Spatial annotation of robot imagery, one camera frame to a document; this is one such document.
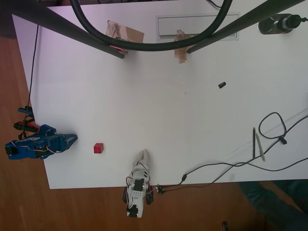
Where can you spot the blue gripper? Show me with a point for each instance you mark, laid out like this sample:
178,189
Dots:
64,139

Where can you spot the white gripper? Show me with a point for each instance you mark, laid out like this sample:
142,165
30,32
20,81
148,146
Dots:
141,161

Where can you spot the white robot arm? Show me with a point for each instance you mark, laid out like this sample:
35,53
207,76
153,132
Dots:
137,195

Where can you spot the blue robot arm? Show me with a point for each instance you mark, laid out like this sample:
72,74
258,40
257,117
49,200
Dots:
26,146

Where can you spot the small red cube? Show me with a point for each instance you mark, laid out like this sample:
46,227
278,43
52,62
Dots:
98,148

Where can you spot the red and black clamp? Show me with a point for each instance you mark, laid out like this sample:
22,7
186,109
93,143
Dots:
26,126

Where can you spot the blue table clamp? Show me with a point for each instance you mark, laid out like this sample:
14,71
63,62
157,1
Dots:
25,110

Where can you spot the small black cap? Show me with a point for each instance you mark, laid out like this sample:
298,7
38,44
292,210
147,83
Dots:
222,85

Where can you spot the narrow brown tape piece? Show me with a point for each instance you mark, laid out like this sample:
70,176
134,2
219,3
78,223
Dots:
181,56

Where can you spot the black pen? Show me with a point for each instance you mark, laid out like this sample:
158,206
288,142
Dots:
254,144

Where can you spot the black tripod leg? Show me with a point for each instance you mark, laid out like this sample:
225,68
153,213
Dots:
72,29
240,24

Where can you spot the pale green pen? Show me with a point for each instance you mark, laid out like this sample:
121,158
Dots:
261,149

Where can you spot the wide brown tape piece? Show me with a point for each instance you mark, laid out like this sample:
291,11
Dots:
132,34

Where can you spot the person in dark clothes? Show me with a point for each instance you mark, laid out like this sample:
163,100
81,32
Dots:
276,204

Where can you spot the transparent ruler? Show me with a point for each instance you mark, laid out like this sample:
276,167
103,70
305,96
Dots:
296,118

